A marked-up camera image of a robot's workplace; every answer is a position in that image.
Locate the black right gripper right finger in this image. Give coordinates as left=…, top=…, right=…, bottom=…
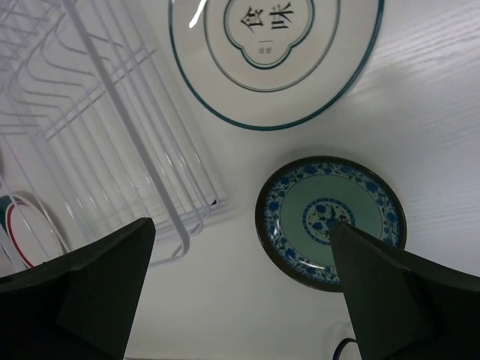
left=330, top=222, right=479, bottom=359

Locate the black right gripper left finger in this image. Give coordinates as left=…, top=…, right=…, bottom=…
left=1, top=217, right=156, bottom=359

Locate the white plate green red rim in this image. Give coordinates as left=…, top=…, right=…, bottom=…
left=1, top=191, right=71, bottom=272

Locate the small blue floral plate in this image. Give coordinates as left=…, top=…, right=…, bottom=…
left=254, top=156, right=407, bottom=293

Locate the large white teal-rimmed plate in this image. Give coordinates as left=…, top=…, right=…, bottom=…
left=168, top=1, right=385, bottom=131

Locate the black cable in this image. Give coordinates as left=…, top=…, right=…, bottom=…
left=333, top=337, right=359, bottom=360

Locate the white wire dish rack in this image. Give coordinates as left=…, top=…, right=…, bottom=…
left=1, top=1, right=225, bottom=266

